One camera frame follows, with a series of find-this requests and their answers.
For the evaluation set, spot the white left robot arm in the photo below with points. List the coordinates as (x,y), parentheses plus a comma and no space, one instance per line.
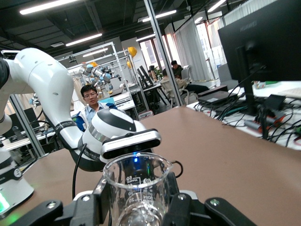
(44,77)

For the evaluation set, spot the black power adapter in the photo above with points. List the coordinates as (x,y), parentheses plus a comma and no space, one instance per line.
(275,101)

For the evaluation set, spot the man in blue-white jacket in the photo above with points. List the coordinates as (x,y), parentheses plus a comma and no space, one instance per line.
(90,103)

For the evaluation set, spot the grey metal frame post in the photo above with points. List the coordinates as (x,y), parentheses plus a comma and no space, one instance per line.
(160,47)
(26,122)

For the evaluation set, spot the long ceiling light bar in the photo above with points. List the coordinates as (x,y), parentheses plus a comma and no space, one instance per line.
(95,52)
(83,39)
(160,15)
(47,6)

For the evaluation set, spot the yellow hard hat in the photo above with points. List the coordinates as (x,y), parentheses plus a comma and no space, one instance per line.
(129,64)
(93,64)
(132,51)

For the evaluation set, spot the green printed package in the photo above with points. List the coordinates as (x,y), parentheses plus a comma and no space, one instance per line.
(266,84)

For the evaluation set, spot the seated person in beige top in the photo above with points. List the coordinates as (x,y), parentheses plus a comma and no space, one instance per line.
(168,82)

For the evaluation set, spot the silver blue-jointed robot arm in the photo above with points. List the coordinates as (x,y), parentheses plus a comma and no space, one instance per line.
(101,75)

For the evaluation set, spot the white curtain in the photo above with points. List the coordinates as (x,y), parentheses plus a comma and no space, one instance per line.
(190,49)

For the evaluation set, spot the seated man in dark jacket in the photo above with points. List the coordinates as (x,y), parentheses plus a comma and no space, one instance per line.
(177,70)

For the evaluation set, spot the flat black device box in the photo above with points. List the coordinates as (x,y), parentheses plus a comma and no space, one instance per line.
(216,96)

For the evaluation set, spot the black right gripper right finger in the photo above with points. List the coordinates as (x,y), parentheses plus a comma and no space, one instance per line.
(171,207)

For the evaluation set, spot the brown table cover mat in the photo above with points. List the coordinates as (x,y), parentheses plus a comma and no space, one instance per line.
(211,153)

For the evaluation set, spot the white metal rack frame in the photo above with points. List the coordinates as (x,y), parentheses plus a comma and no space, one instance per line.
(115,56)

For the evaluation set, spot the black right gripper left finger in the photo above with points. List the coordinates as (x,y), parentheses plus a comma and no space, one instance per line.
(101,200)

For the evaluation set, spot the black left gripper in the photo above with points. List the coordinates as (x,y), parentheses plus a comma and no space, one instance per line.
(141,171)

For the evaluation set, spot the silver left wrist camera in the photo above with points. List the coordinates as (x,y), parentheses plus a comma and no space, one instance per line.
(131,143)

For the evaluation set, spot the large black monitor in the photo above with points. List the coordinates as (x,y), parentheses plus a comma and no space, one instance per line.
(263,40)

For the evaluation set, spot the clear glass measuring beaker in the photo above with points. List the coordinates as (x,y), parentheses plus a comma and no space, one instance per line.
(138,188)

